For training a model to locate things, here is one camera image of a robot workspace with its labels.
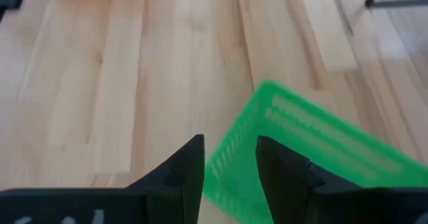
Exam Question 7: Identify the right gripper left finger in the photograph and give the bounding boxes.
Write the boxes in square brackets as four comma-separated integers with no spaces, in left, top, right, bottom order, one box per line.
[126,134,205,224]

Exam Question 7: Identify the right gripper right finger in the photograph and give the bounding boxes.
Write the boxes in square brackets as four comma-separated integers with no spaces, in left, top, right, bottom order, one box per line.
[255,135,327,224]

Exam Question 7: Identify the green slotted plastic basket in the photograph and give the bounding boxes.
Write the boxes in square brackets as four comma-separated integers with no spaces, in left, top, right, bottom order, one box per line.
[202,80,428,224]

